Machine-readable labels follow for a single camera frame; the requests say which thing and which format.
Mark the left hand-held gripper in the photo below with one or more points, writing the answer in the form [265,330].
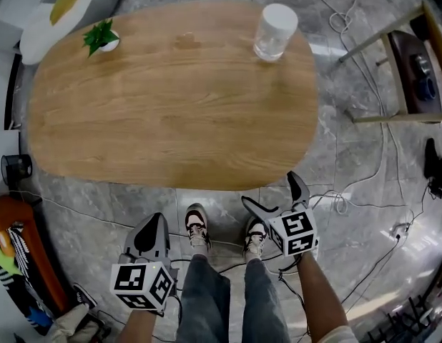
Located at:
[142,281]

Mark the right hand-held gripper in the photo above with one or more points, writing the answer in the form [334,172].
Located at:
[294,231]

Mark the person's left forearm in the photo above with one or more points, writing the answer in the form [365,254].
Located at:
[138,325]

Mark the person's right forearm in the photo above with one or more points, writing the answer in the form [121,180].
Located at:
[319,291]

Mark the oval wooden coffee table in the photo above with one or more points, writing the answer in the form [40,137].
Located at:
[171,120]

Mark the person's right sneaker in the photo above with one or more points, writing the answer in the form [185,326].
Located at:
[255,239]

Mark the person's sneaker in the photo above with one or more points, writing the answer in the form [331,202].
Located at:
[197,227]
[255,239]

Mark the person's left sneaker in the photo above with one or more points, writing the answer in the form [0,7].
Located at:
[197,227]

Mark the person's left jeans leg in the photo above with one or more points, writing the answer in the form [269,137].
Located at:
[205,298]

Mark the person's jeans leg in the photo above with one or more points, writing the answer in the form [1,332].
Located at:
[205,298]
[264,298]

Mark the black and white loose sneaker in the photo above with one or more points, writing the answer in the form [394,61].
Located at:
[84,296]

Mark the person's right jeans leg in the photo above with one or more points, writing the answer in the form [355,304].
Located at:
[264,298]

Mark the orange padded seat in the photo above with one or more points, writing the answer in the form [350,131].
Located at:
[31,241]

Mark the white power strip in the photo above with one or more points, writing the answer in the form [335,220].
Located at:
[401,229]

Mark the black graphic print bag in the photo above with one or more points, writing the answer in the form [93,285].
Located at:
[13,273]

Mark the person's white sleeve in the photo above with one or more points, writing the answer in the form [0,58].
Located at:
[339,335]

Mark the black round container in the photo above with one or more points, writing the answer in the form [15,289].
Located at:
[15,168]

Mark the black stand foot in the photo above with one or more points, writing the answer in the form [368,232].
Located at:
[433,163]

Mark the clear jar with white lid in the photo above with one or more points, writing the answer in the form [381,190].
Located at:
[276,27]

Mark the blue cup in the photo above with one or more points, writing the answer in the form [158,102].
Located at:
[427,88]

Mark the small plant in white pot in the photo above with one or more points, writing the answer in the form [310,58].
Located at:
[99,38]

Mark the wooden frame chair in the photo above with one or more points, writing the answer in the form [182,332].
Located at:
[400,66]

